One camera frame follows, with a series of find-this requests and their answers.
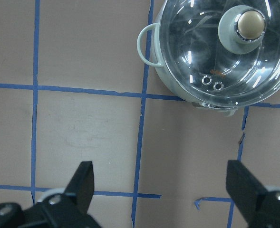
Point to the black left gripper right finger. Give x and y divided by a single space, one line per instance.
245 190

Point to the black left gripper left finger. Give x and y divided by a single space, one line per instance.
80 189

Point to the glass pot lid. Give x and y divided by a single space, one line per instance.
225 52

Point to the pale green electric pot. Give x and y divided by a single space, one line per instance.
158 57

